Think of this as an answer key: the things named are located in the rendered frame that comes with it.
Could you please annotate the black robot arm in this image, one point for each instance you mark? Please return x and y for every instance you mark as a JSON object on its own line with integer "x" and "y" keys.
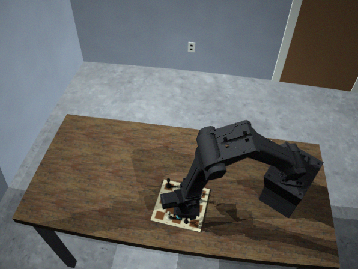
{"x": 212, "y": 156}

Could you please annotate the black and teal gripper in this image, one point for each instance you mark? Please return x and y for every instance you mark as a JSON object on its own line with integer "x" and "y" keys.
{"x": 187, "y": 212}

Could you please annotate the brown and cream chessboard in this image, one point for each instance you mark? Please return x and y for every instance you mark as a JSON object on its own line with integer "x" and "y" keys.
{"x": 159, "y": 215}

